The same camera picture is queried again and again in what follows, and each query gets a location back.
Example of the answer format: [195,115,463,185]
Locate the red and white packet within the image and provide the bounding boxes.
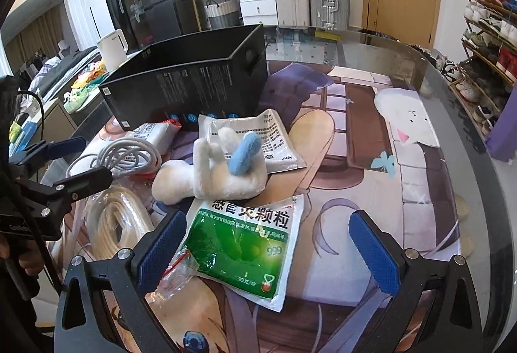
[131,119,182,147]

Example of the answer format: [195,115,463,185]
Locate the scattered sneakers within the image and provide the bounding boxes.
[412,44,464,82]

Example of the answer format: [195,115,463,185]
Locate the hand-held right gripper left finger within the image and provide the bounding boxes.
[54,209,187,353]

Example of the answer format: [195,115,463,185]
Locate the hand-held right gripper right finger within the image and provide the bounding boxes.
[348,209,483,353]

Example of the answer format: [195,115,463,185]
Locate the white plush toy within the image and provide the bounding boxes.
[151,127,268,210]

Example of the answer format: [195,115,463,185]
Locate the person's left hand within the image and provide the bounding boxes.
[0,235,41,280]

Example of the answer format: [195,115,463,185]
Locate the bagged white rope coil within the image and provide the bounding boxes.
[83,183,162,257]

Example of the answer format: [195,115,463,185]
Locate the white medicine packet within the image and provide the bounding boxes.
[198,108,308,175]

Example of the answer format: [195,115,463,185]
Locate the white electric kettle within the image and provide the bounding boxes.
[96,29,129,71]

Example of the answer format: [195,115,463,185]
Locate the black cable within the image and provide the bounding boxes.
[15,91,63,291]

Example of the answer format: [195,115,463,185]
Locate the long grey sideboard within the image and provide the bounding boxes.
[62,54,138,123]

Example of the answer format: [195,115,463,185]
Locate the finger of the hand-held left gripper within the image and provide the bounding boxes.
[8,136,88,168]
[18,167,114,217]

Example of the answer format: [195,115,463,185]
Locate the purple box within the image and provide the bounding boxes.
[485,92,517,164]

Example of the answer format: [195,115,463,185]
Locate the white cable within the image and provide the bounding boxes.
[67,137,163,180]

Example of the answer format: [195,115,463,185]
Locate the small clear plastic bag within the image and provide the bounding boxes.
[151,246,200,303]

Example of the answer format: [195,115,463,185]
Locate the black cardboard box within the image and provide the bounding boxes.
[98,24,269,131]

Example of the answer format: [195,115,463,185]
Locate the printed table mat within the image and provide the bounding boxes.
[69,64,461,353]

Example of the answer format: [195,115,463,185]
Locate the colourful snack packets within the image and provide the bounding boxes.
[73,62,108,90]

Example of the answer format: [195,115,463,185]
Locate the blue box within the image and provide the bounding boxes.
[16,121,40,144]

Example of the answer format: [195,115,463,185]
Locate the bed with dark bedding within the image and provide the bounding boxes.
[30,46,101,103]

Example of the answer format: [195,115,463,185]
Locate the green medicine packet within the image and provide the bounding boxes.
[172,193,305,312]

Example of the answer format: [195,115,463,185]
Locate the brown curtain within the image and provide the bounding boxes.
[4,7,65,63]

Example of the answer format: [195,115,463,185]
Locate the shoe rack with shoes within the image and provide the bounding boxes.
[448,0,517,135]

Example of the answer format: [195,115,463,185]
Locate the woven laundry basket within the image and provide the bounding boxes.
[203,0,240,29]

